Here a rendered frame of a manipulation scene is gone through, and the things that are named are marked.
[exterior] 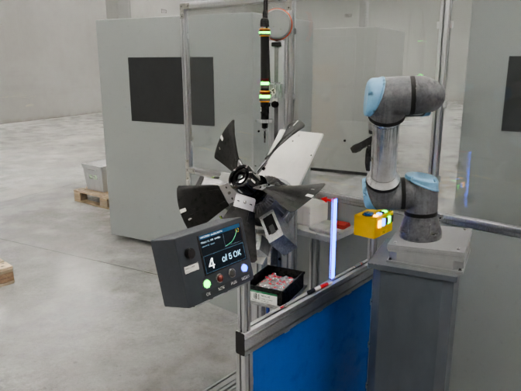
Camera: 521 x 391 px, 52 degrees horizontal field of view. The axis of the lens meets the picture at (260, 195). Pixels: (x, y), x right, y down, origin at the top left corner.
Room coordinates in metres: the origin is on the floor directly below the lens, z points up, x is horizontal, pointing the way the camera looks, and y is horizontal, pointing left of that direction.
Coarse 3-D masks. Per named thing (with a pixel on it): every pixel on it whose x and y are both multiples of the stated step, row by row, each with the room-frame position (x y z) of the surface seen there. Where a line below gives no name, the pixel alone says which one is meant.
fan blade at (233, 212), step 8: (232, 208) 2.16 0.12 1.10; (240, 208) 2.17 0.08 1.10; (224, 216) 2.14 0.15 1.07; (232, 216) 2.14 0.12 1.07; (240, 216) 2.15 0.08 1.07; (248, 216) 2.15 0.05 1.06; (248, 224) 2.14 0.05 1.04; (248, 232) 2.12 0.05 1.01; (248, 240) 2.09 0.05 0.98; (248, 248) 2.07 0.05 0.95; (256, 248) 2.08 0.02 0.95; (256, 256) 2.05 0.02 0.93
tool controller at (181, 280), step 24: (168, 240) 1.33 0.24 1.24; (192, 240) 1.35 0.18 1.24; (216, 240) 1.41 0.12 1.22; (240, 240) 1.48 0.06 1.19; (168, 264) 1.33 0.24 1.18; (192, 264) 1.33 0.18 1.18; (240, 264) 1.45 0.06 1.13; (168, 288) 1.33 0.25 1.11; (192, 288) 1.31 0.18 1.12; (216, 288) 1.36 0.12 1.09
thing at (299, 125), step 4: (296, 120) 2.36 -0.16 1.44; (292, 124) 2.37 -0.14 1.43; (296, 124) 2.31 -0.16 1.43; (300, 124) 2.27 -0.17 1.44; (304, 124) 2.24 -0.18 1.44; (292, 128) 2.30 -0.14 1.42; (296, 128) 2.26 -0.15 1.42; (300, 128) 2.23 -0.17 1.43; (288, 132) 2.30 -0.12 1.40; (292, 132) 2.25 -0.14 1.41; (296, 132) 2.23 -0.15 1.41; (284, 136) 2.31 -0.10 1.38; (288, 136) 2.25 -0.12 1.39; (280, 140) 2.29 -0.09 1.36; (284, 140) 2.24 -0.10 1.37; (280, 144) 2.24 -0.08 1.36; (276, 148) 2.24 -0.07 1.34; (272, 152) 2.24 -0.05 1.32; (268, 156) 2.24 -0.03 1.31; (264, 160) 2.28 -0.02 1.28
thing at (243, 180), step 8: (240, 168) 2.26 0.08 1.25; (248, 168) 2.22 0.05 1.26; (232, 176) 2.25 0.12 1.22; (248, 176) 2.19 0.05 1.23; (256, 176) 2.22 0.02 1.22; (232, 184) 2.21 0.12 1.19; (240, 184) 2.20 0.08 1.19; (248, 184) 2.18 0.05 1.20; (256, 184) 2.21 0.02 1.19; (240, 192) 2.20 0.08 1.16; (248, 192) 2.20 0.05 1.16; (256, 192) 2.24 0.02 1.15; (264, 192) 2.24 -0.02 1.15; (256, 200) 2.23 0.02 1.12
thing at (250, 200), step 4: (236, 196) 2.20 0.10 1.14; (240, 196) 2.20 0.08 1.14; (244, 196) 2.21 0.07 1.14; (248, 196) 2.21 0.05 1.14; (236, 200) 2.19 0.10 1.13; (240, 200) 2.19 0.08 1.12; (244, 200) 2.20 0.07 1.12; (248, 200) 2.20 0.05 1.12; (252, 200) 2.21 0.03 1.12; (236, 204) 2.18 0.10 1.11; (240, 204) 2.18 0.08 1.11; (244, 204) 2.19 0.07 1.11; (248, 204) 2.19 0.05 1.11; (252, 204) 2.20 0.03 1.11; (244, 208) 2.18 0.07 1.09; (248, 208) 2.18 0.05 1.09; (252, 208) 2.19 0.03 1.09
